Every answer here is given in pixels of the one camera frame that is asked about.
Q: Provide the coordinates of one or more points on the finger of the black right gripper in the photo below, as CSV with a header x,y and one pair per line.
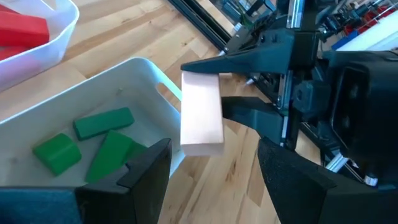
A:
x,y
255,115
255,59

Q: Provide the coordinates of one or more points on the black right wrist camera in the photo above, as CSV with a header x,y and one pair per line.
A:
x,y
373,118

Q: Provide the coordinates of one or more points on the wooden block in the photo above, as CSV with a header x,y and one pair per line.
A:
x,y
200,115

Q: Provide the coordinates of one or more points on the black aluminium frame rail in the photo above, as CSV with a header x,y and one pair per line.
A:
x,y
199,18

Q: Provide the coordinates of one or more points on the white plastic bin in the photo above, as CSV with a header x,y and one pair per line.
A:
x,y
59,37
130,87

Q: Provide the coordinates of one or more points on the green wedge block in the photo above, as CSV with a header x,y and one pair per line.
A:
x,y
109,155

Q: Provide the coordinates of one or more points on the green half-round block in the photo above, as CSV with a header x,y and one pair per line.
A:
x,y
57,154

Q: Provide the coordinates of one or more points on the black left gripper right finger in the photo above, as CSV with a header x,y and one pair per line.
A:
x,y
298,193

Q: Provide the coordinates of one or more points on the red block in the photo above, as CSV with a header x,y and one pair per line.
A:
x,y
21,31

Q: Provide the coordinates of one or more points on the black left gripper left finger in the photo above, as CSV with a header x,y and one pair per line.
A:
x,y
143,186

